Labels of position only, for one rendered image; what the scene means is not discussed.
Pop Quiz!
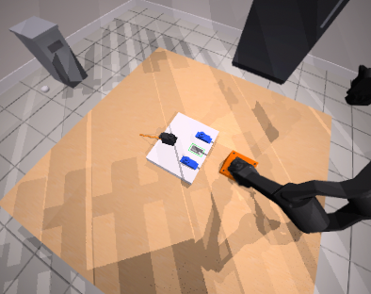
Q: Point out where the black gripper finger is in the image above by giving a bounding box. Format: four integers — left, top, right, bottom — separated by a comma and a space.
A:
358, 65, 367, 74

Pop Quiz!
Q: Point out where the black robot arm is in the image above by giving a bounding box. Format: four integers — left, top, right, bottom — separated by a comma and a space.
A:
227, 68, 371, 234

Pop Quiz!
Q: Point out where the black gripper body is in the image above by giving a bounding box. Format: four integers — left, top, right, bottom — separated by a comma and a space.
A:
345, 96, 371, 106

